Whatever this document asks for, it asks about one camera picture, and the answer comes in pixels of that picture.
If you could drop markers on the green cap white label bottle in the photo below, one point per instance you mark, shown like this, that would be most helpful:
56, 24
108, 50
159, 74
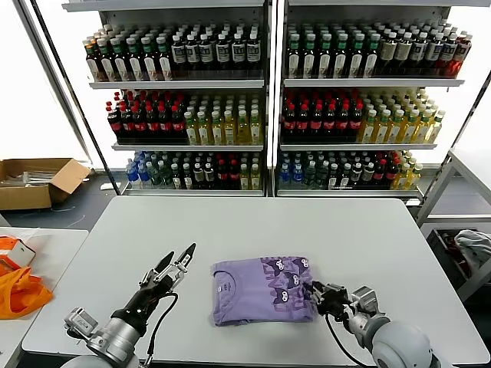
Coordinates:
120, 63
135, 63
342, 61
310, 61
373, 61
106, 61
165, 63
326, 61
358, 61
294, 61
150, 63

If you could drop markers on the open cardboard box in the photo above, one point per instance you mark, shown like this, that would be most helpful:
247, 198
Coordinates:
23, 197

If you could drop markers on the white cap dark label bottle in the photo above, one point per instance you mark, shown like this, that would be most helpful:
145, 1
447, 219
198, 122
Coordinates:
179, 53
449, 53
254, 51
207, 53
223, 53
193, 53
238, 53
435, 53
420, 51

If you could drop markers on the purple t-shirt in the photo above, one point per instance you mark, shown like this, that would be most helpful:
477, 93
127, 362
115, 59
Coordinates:
249, 291

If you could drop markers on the red drink bottle white cap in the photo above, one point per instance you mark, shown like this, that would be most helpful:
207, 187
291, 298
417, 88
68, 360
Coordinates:
462, 53

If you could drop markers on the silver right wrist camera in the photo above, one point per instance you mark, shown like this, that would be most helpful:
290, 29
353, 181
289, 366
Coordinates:
364, 297

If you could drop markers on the red fabric item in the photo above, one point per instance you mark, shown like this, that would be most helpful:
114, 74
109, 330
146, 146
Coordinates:
454, 253

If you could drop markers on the small dark bottle white cap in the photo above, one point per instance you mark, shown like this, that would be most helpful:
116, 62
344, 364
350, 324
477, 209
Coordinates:
175, 177
345, 177
187, 177
368, 175
333, 177
209, 176
198, 176
356, 176

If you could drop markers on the small red cap cola bottle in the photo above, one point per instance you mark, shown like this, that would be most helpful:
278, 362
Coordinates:
234, 177
391, 175
223, 177
379, 175

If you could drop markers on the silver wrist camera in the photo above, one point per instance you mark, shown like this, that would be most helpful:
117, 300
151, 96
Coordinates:
364, 297
78, 322

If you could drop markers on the grey crumpled cloth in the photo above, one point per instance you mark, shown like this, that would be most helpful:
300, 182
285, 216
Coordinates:
473, 245

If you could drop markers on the orange white carton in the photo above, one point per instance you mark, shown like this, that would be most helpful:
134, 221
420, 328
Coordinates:
23, 253

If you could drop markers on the blue label water bottle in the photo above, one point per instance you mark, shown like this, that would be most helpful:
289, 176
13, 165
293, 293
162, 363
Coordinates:
133, 175
298, 174
286, 174
144, 174

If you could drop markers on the grey slanted beam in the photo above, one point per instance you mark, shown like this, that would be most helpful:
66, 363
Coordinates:
55, 76

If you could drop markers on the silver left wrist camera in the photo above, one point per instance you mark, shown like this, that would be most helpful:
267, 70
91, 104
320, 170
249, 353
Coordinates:
78, 322

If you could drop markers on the dark green drink bottle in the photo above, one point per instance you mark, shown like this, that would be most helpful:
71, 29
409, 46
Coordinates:
323, 176
165, 176
154, 176
311, 176

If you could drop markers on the grey metal shelf rack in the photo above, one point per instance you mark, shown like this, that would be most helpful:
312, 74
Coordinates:
364, 83
176, 85

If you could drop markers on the white cap beige label bottle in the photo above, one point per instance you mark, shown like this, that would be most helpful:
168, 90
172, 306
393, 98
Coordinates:
389, 51
404, 51

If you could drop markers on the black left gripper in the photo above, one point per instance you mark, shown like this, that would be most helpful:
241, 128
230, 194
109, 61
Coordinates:
145, 303

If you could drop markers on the clear plastic tubes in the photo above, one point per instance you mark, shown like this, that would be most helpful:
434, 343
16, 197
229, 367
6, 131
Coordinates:
30, 176

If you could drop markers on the grey metal frame cart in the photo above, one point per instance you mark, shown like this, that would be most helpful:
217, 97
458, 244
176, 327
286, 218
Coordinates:
472, 163

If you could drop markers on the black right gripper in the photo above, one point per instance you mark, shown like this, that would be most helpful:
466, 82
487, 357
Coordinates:
335, 303

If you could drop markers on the orange cloth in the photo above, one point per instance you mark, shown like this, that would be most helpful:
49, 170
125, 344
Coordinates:
19, 295

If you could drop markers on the black storage bin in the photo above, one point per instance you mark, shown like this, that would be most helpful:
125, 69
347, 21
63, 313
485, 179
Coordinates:
437, 249

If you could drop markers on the small white floor object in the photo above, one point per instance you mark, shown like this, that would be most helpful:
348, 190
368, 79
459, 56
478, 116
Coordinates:
106, 186

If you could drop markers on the dark drink bottle brown cap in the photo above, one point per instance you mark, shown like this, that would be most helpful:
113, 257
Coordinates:
93, 63

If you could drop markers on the black slanted pole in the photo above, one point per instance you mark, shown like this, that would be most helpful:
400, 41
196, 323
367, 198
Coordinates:
76, 96
476, 101

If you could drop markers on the yellow juice bottle white cap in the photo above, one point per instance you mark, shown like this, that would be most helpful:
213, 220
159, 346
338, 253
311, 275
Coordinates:
410, 132
397, 132
192, 132
217, 132
383, 132
230, 132
256, 132
436, 132
204, 132
424, 132
243, 132
369, 132

